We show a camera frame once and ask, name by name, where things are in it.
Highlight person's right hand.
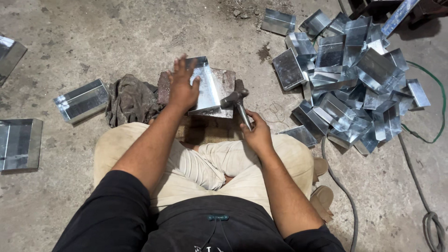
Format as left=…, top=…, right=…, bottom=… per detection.
left=240, top=109, right=276, bottom=155

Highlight person's left hand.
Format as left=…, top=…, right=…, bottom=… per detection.
left=167, top=53, right=202, bottom=112

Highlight galvanized sheet tray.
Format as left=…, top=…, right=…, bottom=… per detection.
left=185, top=56, right=222, bottom=116

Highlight steel hammer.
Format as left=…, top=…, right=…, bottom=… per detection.
left=220, top=87, right=253, bottom=131

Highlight galvanized metal tray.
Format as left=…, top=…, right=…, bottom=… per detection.
left=260, top=8, right=297, bottom=36
left=0, top=35, right=28, bottom=87
left=276, top=125, right=318, bottom=148
left=0, top=118, right=43, bottom=172
left=53, top=78, right=110, bottom=125

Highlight rusty steel anvil block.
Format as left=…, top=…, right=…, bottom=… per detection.
left=157, top=68, right=236, bottom=119

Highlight dirty grey rag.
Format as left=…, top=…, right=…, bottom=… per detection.
left=105, top=74, right=166, bottom=129

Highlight beige trousers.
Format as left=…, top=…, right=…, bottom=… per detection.
left=93, top=122, right=314, bottom=218

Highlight tan sandal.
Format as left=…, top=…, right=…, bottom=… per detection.
left=312, top=157, right=329, bottom=184
left=309, top=185, right=335, bottom=223

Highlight pile of galvanized trays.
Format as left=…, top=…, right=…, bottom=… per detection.
left=272, top=9, right=431, bottom=155

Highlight black shirt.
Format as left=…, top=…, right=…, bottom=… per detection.
left=52, top=170, right=346, bottom=252

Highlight long galvanized metal strip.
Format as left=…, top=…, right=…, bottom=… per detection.
left=380, top=0, right=421, bottom=38

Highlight dark machine base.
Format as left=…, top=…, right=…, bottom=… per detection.
left=349, top=0, right=448, bottom=22

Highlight thin wire loop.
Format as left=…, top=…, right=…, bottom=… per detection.
left=262, top=102, right=292, bottom=129

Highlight knotted grey cable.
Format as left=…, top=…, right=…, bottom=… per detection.
left=398, top=134, right=447, bottom=252

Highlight green cable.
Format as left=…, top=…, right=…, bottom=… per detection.
left=400, top=61, right=447, bottom=144

